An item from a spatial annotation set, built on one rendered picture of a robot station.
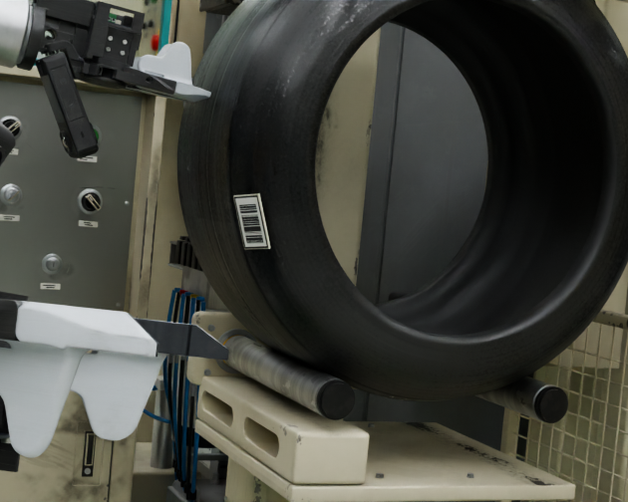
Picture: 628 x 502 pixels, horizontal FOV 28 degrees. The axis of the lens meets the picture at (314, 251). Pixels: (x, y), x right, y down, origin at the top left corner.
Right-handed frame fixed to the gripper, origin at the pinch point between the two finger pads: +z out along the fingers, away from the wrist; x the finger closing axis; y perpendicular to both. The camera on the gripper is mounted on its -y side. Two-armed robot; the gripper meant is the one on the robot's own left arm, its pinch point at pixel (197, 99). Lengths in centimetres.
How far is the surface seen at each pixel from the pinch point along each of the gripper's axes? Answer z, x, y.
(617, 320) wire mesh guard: 64, 2, -15
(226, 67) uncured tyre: 2.2, -1.1, 4.1
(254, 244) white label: 6.7, -9.7, -14.7
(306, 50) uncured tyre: 7.4, -11.1, 6.7
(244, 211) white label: 5.0, -9.2, -11.4
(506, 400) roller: 45, -5, -27
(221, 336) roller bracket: 16.5, 22.3, -27.9
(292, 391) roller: 17.0, -4.0, -30.4
